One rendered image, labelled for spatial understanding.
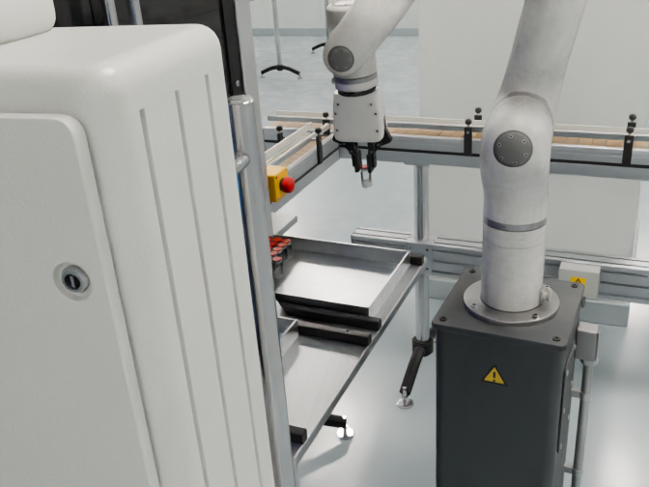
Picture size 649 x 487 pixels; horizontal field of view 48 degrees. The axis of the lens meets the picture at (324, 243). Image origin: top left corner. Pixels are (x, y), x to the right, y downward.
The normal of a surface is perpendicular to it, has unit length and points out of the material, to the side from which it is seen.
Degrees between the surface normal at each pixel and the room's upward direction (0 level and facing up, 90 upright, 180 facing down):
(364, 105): 93
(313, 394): 0
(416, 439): 0
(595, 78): 90
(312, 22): 90
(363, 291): 0
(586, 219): 90
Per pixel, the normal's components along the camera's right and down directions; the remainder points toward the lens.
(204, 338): 0.96, 0.06
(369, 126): -0.27, 0.50
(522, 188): -0.05, 0.83
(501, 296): -0.50, 0.40
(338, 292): -0.07, -0.91
